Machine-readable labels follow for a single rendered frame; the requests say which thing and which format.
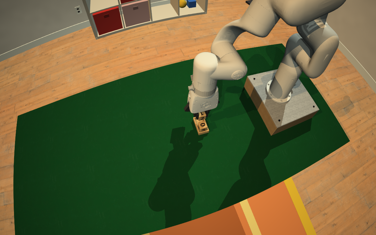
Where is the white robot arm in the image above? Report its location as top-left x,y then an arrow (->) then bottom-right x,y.
188,0 -> 346,103

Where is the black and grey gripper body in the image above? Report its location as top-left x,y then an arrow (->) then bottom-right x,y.
187,86 -> 219,113

